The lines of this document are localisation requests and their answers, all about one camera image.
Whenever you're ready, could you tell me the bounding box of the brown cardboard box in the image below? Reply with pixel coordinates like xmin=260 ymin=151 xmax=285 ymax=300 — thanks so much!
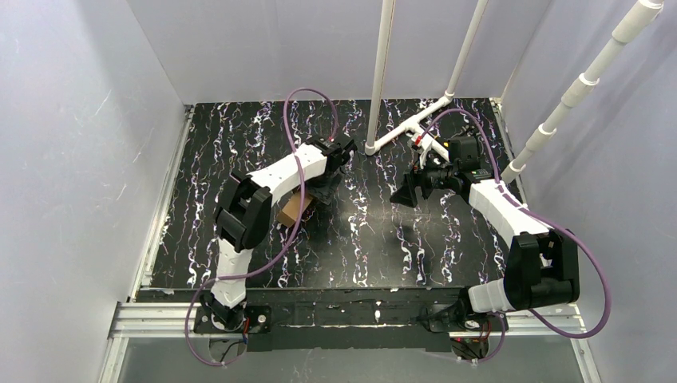
xmin=277 ymin=191 xmax=315 ymax=228

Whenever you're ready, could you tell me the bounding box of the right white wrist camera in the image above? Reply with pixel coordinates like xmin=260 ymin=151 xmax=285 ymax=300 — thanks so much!
xmin=408 ymin=134 xmax=449 ymax=169

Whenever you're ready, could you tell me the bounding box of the white PVC pipe frame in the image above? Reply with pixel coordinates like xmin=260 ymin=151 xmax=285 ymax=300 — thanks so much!
xmin=364 ymin=1 xmax=664 ymax=181

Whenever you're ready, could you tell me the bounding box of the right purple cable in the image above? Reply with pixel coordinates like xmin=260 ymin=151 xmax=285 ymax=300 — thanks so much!
xmin=418 ymin=108 xmax=613 ymax=365

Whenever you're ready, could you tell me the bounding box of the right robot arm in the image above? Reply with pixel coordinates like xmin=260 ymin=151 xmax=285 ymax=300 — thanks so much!
xmin=390 ymin=136 xmax=580 ymax=324

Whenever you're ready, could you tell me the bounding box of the aluminium rail frame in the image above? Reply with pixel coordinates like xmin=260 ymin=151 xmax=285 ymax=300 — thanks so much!
xmin=97 ymin=103 xmax=604 ymax=383

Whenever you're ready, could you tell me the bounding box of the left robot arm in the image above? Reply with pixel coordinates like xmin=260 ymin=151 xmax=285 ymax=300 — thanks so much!
xmin=200 ymin=134 xmax=356 ymax=330

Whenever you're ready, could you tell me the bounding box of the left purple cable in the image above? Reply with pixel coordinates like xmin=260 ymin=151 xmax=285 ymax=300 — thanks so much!
xmin=184 ymin=87 xmax=341 ymax=369

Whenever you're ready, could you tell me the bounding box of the purple cable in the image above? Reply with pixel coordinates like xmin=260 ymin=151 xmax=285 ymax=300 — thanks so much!
xmin=184 ymin=87 xmax=341 ymax=369
xmin=418 ymin=108 xmax=613 ymax=365

